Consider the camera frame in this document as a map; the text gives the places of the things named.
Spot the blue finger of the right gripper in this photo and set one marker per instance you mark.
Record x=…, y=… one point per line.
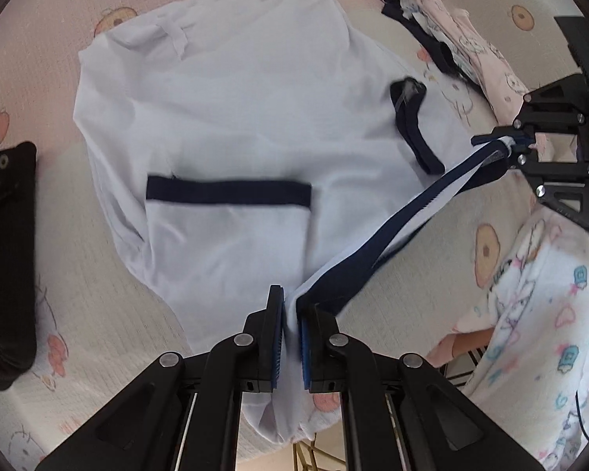
x=519, y=136
x=518, y=158

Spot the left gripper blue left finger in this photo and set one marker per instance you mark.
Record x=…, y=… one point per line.
x=246, y=362

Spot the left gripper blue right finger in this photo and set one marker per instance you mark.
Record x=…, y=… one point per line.
x=336, y=362

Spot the pink cartoon print pajama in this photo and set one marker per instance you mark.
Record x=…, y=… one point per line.
x=481, y=60

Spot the white shirt navy trim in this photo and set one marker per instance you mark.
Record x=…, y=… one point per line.
x=239, y=144

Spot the wicker bamboo basket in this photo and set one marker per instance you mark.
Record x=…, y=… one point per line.
x=308, y=456

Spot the navy garment under pajama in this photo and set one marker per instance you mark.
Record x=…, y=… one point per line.
x=439, y=53

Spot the pink cream Hello Kitty blanket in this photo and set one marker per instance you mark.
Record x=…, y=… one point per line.
x=98, y=326

